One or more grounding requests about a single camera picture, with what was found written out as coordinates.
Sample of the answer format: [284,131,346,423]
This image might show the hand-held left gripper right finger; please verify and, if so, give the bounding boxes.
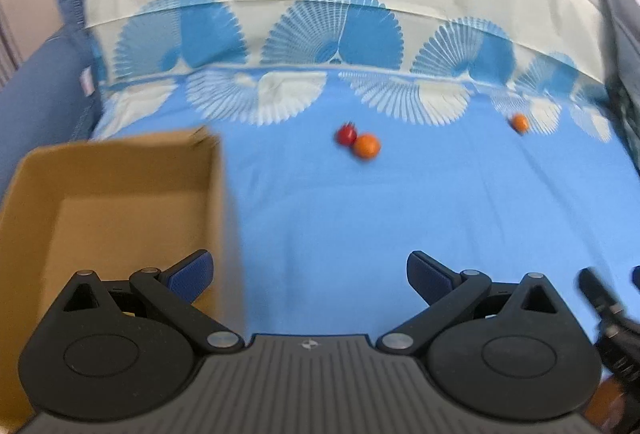
[376,250,567,356]

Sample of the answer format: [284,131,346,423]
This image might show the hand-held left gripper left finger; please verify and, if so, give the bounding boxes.
[60,249,246,356]

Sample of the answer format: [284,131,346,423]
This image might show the brown cardboard box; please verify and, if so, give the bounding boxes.
[0,125,247,421]

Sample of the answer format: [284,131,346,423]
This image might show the orange tangerine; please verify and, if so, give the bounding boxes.
[354,133,382,160]

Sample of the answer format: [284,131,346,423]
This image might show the person's right hand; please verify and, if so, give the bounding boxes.
[596,375,632,434]

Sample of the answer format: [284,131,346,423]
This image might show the blue fan-print bedsheet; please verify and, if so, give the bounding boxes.
[50,0,640,355]

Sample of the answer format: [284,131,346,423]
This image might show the dark blue mattress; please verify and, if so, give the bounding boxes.
[0,21,103,195]

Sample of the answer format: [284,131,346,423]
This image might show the grey cloth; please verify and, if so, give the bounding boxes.
[557,0,640,150]

